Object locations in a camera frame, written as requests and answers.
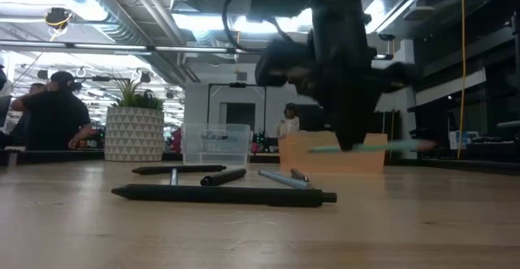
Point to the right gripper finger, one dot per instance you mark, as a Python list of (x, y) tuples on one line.
[(351, 118)]

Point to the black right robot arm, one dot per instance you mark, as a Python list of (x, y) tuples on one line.
[(337, 5)]

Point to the orange translucent plastic bin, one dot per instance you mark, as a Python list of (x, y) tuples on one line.
[(325, 161)]

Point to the person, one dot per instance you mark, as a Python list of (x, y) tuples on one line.
[(36, 88), (53, 118), (289, 124)]

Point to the blue white box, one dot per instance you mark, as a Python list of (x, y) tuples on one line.
[(457, 139)]

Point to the clear plastic bin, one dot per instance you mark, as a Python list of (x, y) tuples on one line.
[(215, 151)]

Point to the green plant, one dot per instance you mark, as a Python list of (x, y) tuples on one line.
[(136, 96)]

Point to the white patterned plant pot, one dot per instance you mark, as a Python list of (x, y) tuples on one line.
[(134, 135)]

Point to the long ceiling light bar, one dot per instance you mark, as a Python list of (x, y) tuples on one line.
[(122, 46)]

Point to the black ceiling camera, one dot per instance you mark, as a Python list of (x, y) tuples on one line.
[(386, 37)]

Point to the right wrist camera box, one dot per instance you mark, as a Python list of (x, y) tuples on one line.
[(280, 63)]

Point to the black gantry frame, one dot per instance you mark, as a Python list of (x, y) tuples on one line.
[(237, 85)]

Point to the silver ceiling duct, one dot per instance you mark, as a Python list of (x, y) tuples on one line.
[(118, 31)]

